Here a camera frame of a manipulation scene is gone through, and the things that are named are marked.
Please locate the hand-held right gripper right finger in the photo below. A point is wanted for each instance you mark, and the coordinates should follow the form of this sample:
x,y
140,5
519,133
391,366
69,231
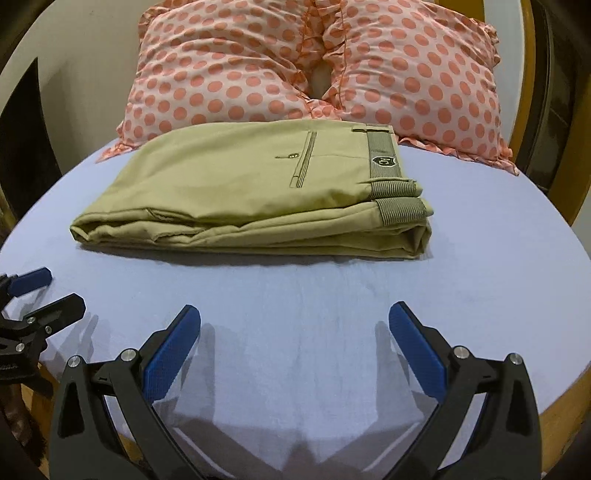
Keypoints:
x,y
415,347

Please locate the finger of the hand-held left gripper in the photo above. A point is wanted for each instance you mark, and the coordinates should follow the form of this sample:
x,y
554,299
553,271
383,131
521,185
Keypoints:
x,y
55,310
31,279

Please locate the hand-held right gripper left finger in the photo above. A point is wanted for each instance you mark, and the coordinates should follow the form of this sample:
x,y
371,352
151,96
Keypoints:
x,y
171,347

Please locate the khaki pants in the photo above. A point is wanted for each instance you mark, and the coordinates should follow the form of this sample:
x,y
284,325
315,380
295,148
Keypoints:
x,y
258,184

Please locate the lavender bed sheet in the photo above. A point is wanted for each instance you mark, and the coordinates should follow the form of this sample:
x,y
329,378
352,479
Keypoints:
x,y
295,300

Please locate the pink polka dot pillow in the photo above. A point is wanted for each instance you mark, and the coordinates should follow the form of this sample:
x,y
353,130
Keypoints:
x,y
217,78
415,78

